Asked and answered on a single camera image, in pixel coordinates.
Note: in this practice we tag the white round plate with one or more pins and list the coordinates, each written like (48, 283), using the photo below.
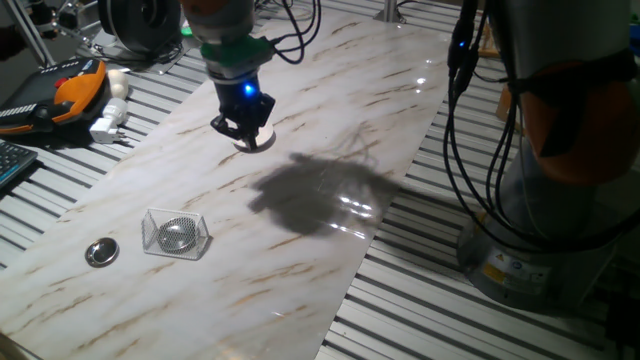
(267, 136)

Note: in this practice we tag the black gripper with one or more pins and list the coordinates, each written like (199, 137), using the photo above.
(245, 107)

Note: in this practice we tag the black computer keyboard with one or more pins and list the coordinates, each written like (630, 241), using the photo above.
(12, 160)

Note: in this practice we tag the clear plastic box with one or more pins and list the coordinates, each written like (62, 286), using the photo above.
(150, 235)

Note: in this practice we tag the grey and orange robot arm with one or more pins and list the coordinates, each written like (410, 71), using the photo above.
(575, 125)

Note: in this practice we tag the marble pattern mat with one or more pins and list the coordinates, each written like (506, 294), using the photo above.
(200, 300)

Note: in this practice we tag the slim aluminium post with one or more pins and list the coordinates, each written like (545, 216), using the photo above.
(390, 12)

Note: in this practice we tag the small round metal dish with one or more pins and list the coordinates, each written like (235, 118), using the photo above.
(102, 251)
(176, 235)

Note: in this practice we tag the black filament spool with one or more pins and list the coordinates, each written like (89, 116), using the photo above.
(137, 22)

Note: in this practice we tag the small green plastic part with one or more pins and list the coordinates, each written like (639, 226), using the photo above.
(186, 31)

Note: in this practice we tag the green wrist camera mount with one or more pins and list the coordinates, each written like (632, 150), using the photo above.
(235, 50)

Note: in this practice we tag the white egg shaped object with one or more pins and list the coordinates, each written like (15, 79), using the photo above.
(118, 82)

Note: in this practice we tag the orange and black teach pendant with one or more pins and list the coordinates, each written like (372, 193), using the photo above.
(50, 97)

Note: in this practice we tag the white power adapter plug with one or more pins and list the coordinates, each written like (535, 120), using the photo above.
(110, 120)

